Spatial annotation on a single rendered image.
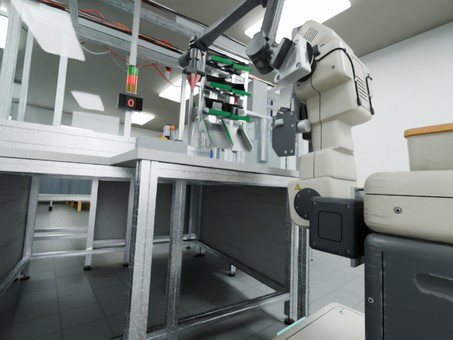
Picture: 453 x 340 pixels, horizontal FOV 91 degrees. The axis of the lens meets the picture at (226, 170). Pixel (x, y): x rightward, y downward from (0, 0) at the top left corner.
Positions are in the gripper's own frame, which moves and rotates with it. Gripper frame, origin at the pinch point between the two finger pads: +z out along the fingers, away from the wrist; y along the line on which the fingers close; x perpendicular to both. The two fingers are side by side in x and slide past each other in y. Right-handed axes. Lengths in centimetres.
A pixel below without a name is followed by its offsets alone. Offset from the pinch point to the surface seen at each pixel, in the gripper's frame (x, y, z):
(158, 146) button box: 6.1, 15.0, 30.6
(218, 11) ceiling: -153, -83, -185
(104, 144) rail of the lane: -0.8, 34.5, 31.9
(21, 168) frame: 6, 57, 44
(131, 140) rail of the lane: -0.9, 25.0, 29.0
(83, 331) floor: -37, 34, 125
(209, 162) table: 36, 6, 38
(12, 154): 8, 59, 40
